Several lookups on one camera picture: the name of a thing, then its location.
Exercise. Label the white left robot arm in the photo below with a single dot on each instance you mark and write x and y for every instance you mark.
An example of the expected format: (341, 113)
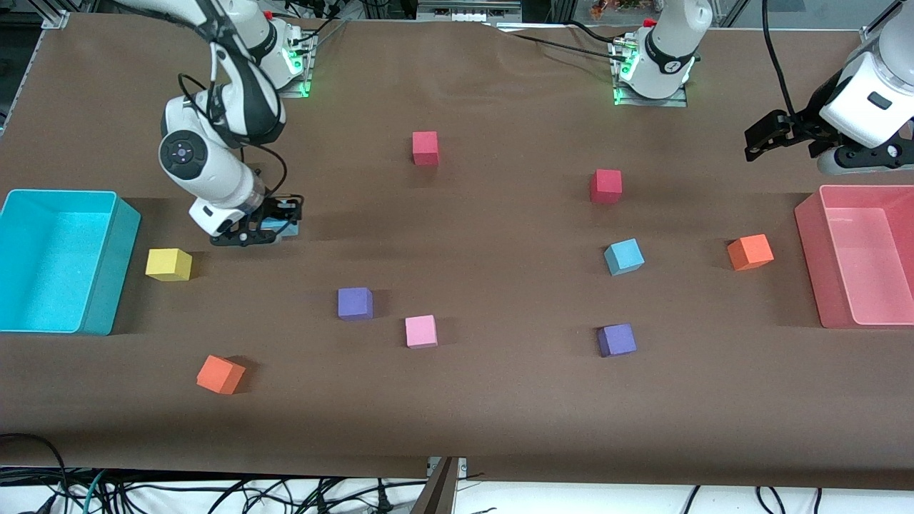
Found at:
(668, 43)

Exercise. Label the cyan plastic bin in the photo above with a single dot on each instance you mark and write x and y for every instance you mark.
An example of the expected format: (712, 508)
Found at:
(50, 264)

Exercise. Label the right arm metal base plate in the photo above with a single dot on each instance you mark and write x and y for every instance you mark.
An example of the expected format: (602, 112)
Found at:
(303, 86)

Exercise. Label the small metal corner bracket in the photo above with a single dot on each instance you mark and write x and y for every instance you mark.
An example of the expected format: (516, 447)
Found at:
(56, 20)

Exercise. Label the brown angled post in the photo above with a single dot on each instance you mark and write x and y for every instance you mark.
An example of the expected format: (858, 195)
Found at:
(437, 492)

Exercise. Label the pink plastic bin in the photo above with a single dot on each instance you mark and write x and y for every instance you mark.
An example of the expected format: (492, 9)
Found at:
(867, 264)

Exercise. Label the orange background item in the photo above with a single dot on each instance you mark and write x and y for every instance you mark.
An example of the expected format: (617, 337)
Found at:
(614, 7)

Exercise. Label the light blue foam block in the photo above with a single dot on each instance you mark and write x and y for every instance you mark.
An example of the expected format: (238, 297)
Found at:
(280, 230)
(624, 257)

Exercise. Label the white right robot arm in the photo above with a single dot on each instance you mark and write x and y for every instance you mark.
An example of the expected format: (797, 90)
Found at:
(214, 171)

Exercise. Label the aluminium corner profile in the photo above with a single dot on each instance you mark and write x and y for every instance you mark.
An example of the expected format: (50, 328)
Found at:
(875, 32)

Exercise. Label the pink foam block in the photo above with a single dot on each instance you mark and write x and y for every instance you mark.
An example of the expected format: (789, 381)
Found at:
(421, 332)

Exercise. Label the yellow foam block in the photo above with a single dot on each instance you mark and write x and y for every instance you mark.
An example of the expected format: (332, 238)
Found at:
(168, 265)

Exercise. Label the aluminium frame profile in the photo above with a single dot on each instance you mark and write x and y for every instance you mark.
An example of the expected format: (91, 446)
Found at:
(468, 8)

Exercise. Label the brown table cover sheet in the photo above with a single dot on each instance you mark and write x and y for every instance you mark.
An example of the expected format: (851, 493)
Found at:
(500, 414)

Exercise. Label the purple foam block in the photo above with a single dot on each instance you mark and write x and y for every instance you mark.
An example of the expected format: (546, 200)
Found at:
(617, 340)
(355, 303)

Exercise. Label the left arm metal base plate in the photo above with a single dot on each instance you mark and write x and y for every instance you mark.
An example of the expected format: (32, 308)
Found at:
(650, 102)

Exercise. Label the red foam block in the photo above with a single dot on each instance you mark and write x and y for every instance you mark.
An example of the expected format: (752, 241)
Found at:
(425, 148)
(605, 186)

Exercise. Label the orange foam block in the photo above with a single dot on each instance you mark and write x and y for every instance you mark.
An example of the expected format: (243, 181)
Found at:
(750, 253)
(220, 375)

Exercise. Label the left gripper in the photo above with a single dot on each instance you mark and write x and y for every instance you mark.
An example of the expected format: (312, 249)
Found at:
(811, 123)

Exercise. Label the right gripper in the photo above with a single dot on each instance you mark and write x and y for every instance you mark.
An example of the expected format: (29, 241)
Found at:
(274, 208)

